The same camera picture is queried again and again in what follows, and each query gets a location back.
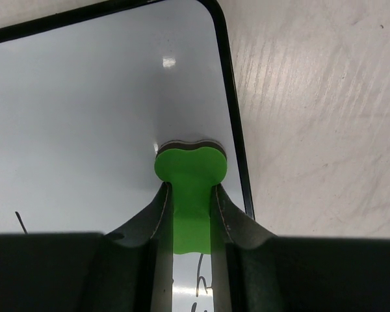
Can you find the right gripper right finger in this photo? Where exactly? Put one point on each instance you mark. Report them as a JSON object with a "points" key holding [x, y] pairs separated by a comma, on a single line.
{"points": [[256, 270]]}

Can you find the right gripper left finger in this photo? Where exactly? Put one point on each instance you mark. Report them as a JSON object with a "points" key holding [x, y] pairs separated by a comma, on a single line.
{"points": [[128, 269]]}

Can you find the green whiteboard eraser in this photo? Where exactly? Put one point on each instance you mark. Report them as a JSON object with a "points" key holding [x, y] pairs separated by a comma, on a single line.
{"points": [[192, 169]]}

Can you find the small black-framed whiteboard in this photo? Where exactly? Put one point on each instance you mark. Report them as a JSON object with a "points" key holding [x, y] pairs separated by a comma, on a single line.
{"points": [[87, 98]]}

